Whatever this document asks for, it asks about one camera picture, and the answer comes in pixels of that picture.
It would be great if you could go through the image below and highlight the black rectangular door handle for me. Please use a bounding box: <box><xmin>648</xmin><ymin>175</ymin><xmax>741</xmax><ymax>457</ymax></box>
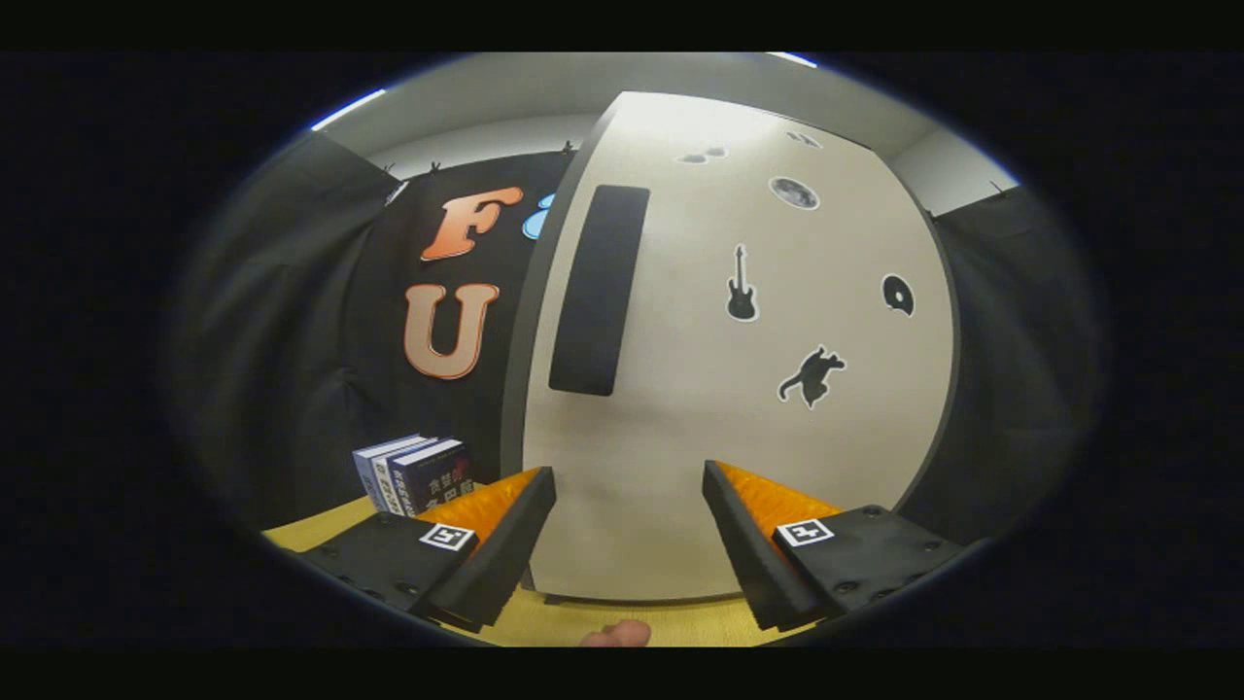
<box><xmin>548</xmin><ymin>185</ymin><xmax>651</xmax><ymax>397</ymax></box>

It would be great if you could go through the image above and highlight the black backdrop cloth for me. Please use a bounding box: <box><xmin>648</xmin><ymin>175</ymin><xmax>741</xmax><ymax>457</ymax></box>
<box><xmin>165</xmin><ymin>131</ymin><xmax>1109</xmax><ymax>545</ymax></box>

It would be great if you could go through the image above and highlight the dark blue cover book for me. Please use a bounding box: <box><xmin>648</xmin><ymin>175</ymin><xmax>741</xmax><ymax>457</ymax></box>
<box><xmin>394</xmin><ymin>439</ymin><xmax>475</xmax><ymax>518</ymax></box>

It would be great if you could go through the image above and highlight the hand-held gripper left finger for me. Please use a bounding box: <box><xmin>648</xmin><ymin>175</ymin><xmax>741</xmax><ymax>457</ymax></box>
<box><xmin>294</xmin><ymin>467</ymin><xmax>559</xmax><ymax>634</ymax></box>

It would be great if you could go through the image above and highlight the short ceiling light strip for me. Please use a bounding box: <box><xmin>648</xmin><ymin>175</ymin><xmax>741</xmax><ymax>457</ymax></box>
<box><xmin>311</xmin><ymin>88</ymin><xmax>388</xmax><ymax>132</ymax></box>

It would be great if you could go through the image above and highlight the row of black clips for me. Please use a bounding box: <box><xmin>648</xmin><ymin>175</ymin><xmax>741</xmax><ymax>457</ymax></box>
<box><xmin>382</xmin><ymin>139</ymin><xmax>1007</xmax><ymax>195</ymax></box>

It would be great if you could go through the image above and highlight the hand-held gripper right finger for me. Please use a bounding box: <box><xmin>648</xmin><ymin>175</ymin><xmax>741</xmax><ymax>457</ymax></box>
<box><xmin>701</xmin><ymin>460</ymin><xmax>965</xmax><ymax>633</ymax></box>

